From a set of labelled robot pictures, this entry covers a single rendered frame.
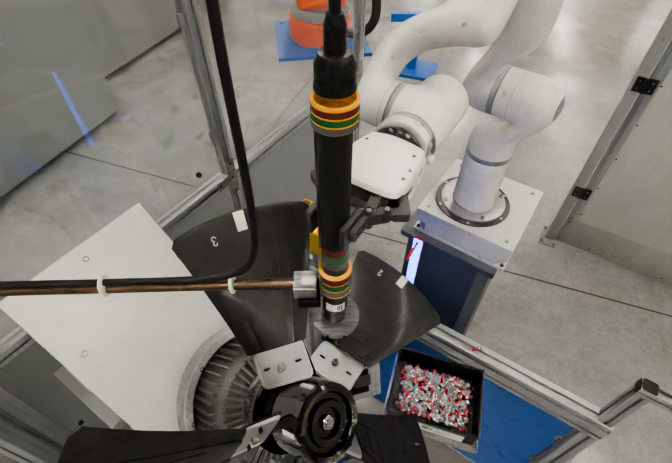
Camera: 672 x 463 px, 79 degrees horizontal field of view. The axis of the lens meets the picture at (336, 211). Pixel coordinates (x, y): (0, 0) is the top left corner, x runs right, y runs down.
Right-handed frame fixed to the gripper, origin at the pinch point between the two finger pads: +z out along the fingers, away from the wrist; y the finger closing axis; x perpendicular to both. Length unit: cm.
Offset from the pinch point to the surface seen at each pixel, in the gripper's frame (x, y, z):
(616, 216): -123, -60, -179
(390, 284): -39.1, 0.0, -21.6
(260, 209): -13.6, 18.4, -6.2
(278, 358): -30.4, 6.4, 6.7
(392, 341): -39.2, -6.3, -10.4
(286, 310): -24.0, 8.0, 1.7
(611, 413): -64, -52, -35
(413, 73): -152, 119, -317
